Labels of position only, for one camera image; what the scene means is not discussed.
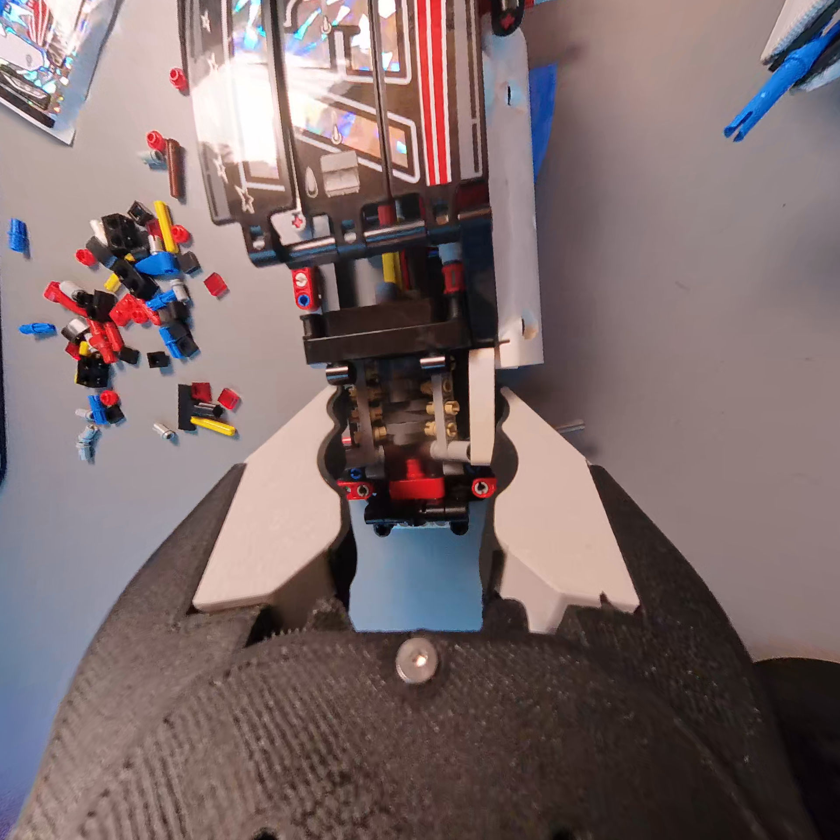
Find lego car model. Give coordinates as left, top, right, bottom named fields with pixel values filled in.
left=177, top=0, right=586, bottom=537

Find pile of small lego pieces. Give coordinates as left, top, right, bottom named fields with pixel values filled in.
left=7, top=66, right=242, bottom=465

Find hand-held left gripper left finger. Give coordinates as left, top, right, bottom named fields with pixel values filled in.
left=191, top=386, right=350, bottom=613

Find holographic sticker sheet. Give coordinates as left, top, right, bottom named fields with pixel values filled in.
left=0, top=0, right=123, bottom=147

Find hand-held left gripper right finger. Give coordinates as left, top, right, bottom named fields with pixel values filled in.
left=491, top=386, right=641, bottom=634

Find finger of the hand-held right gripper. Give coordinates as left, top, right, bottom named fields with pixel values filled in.
left=760, top=0, right=829, bottom=71
left=793, top=38, right=840, bottom=94

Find blue lego axle pin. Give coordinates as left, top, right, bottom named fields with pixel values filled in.
left=724, top=29, right=840, bottom=143

